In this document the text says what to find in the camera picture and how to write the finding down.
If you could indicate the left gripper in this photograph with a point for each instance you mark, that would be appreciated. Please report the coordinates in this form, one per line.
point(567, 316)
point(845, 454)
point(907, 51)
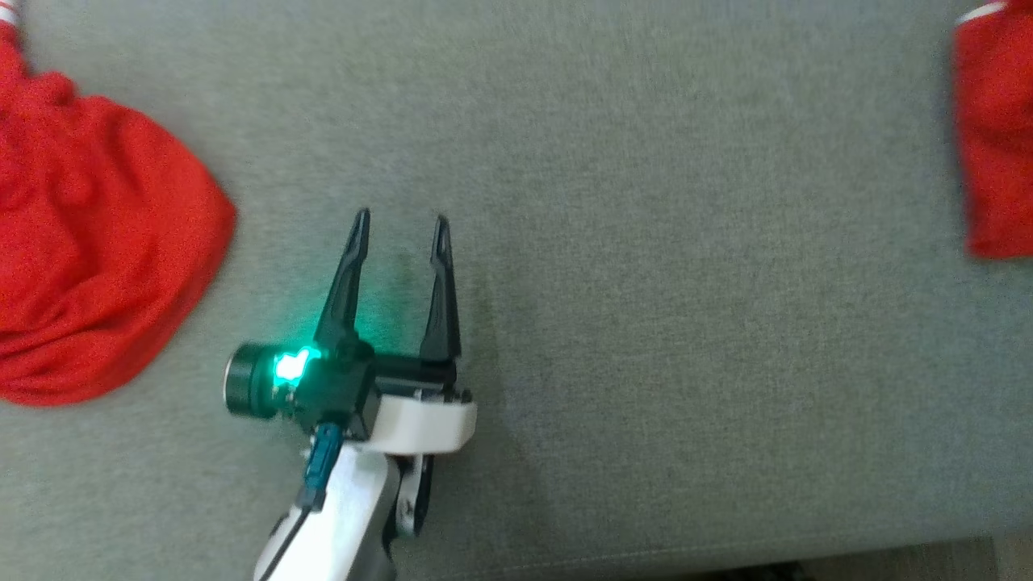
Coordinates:
point(339, 391)

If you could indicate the red and white t-shirt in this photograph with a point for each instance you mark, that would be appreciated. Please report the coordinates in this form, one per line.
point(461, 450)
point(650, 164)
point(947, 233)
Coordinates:
point(97, 242)

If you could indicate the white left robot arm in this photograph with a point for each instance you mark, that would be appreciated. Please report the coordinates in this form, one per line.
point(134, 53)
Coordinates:
point(355, 516)

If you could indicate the folded red garment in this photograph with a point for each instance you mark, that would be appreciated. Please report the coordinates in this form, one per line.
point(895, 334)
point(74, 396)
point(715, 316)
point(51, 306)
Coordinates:
point(1001, 145)

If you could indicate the grey fabric sofa seat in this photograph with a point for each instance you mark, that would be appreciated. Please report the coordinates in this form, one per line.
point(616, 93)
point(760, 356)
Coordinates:
point(646, 323)

